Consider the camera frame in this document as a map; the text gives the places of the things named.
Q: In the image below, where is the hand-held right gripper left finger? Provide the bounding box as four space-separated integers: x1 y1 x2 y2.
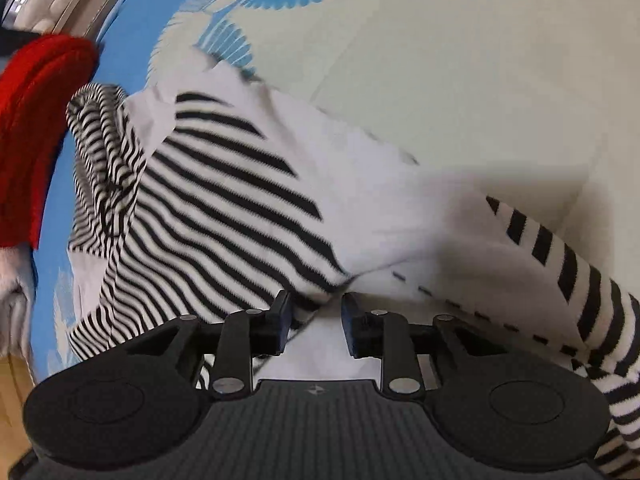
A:
117 290 292 401

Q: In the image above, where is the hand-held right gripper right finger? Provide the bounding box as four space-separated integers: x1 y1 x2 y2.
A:
341 292 526 401

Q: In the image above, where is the black white striped shirt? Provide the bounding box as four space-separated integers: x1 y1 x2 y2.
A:
66 52 640 478

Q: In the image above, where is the beige folded blanket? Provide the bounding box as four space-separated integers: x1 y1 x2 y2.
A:
0 245 37 357

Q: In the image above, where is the blue white printed bed sheet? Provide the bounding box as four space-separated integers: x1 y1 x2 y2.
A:
27 0 640 376

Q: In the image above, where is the red folded blanket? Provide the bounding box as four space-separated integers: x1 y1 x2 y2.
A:
0 34 99 250

